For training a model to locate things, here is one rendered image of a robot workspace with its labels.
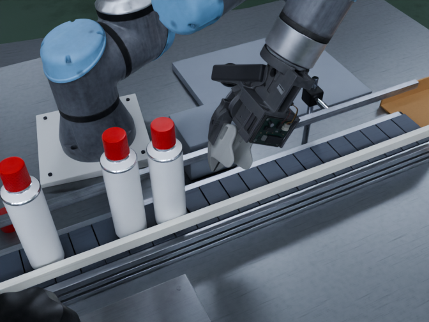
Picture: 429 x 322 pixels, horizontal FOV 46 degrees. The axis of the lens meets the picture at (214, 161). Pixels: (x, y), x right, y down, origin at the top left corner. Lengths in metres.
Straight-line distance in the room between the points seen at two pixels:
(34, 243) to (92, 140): 0.29
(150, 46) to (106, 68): 0.11
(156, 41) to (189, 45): 0.35
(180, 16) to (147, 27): 0.37
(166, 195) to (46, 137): 0.41
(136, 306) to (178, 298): 0.06
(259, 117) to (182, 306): 0.29
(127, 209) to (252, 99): 0.24
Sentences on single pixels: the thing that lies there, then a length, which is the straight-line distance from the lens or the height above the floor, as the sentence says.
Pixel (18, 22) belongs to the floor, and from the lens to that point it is 3.35.
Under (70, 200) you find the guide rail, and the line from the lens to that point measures 0.80.
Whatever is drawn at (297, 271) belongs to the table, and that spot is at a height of 0.83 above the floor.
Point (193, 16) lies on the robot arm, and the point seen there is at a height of 1.25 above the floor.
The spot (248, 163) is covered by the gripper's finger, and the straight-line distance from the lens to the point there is 0.76.
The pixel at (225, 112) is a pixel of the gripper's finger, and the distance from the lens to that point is 0.73.
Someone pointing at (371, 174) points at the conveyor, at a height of 0.86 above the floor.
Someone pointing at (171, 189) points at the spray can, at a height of 0.98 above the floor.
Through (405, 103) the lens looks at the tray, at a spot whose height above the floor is 0.83.
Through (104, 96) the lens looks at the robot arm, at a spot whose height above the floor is 0.97.
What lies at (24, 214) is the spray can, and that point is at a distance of 0.71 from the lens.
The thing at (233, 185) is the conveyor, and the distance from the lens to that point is 0.89.
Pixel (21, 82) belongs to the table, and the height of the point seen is 0.83.
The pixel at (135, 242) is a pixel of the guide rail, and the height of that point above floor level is 0.91.
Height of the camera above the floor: 1.53
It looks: 44 degrees down
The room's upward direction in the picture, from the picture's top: straight up
